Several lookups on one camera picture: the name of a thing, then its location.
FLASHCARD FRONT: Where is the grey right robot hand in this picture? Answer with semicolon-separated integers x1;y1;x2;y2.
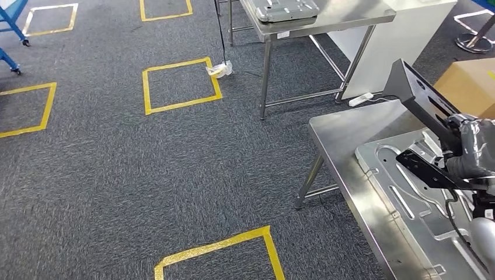
441;114;495;159

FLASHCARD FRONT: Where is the cardboard box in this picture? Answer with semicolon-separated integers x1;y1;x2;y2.
433;58;495;121

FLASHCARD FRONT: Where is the stainless steel workbench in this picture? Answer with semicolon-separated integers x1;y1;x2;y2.
216;0;397;121
294;99;495;280

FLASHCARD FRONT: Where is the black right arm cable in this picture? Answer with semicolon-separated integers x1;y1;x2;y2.
444;189;490;273

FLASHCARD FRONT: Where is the white power strip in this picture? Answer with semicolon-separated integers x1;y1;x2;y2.
348;92;375;108

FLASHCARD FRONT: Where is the black plastic panel part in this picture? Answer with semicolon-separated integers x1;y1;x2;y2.
382;58;463;153

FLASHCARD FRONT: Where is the chrome stanchion post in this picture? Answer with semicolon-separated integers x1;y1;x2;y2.
455;15;495;54

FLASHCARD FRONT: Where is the black hanging cable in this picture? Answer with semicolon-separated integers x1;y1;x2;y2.
214;0;229;67

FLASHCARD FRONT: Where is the yellow floor tape square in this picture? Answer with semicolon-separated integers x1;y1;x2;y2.
0;82;58;139
22;3;79;37

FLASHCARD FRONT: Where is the white cabinet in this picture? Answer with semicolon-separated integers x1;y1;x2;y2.
327;0;458;100

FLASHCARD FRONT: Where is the stamped sheet metal panel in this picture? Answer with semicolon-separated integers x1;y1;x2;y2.
355;129;495;280
247;0;320;23

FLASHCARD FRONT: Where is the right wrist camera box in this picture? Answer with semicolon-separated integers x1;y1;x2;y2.
395;148;495;191

